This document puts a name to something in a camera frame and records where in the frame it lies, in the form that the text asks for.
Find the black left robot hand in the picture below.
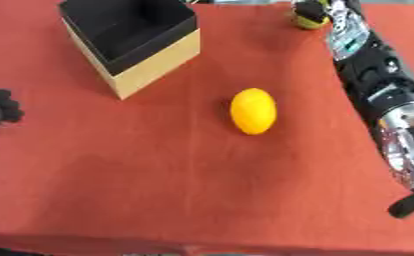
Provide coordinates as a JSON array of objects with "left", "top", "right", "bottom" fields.
[{"left": 0, "top": 88, "right": 27, "bottom": 126}]

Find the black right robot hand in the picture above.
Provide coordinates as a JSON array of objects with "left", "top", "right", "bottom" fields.
[{"left": 289, "top": 0, "right": 333, "bottom": 24}]

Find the cardboard box with black inside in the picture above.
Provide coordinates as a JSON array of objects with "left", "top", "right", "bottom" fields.
[{"left": 58, "top": 0, "right": 202, "bottom": 101}]

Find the yellow oval toy lemon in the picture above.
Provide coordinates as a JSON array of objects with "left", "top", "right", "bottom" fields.
[{"left": 228, "top": 87, "right": 279, "bottom": 136}]

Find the yellow-green round toy fruit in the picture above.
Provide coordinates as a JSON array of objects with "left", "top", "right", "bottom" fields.
[{"left": 291, "top": 13, "right": 333, "bottom": 31}]

